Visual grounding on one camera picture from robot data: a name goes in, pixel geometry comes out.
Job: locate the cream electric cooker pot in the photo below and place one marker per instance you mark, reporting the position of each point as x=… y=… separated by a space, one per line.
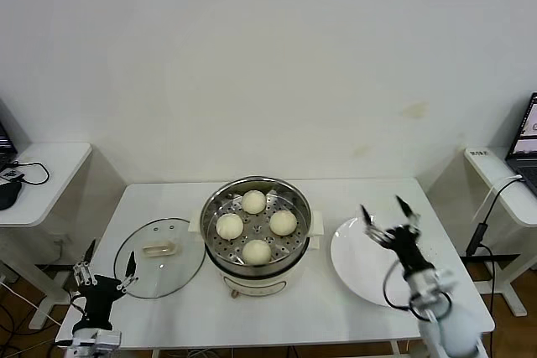
x=256 y=282

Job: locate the round glass pot lid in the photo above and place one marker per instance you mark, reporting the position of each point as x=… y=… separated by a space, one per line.
x=168 y=274

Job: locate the white side table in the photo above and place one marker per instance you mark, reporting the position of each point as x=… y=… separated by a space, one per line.
x=503 y=198
x=50 y=182

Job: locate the black computer mouse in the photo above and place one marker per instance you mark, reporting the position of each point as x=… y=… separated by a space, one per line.
x=7 y=194

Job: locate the black open laptop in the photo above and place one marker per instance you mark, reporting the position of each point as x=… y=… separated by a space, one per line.
x=526 y=136
x=5 y=140

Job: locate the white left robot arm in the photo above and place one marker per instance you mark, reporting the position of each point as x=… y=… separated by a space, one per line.
x=96 y=341

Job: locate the white wall power socket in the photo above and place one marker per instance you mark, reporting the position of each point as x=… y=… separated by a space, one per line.
x=62 y=240

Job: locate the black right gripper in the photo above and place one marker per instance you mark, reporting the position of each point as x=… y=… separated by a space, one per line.
x=405 y=245

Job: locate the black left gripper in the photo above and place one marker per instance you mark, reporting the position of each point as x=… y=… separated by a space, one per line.
x=100 y=297

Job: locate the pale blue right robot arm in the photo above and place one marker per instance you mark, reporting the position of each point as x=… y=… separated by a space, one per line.
x=457 y=328

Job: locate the white round plate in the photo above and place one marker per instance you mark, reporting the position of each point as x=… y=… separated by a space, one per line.
x=356 y=266

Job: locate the white steamed baozi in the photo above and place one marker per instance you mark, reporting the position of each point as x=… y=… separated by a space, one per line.
x=257 y=252
x=229 y=226
x=253 y=201
x=282 y=222

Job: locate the small white tagged dongle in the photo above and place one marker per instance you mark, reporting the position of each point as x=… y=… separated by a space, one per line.
x=10 y=173

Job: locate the stainless steel steamer basket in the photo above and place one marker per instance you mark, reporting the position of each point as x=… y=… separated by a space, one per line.
x=298 y=207

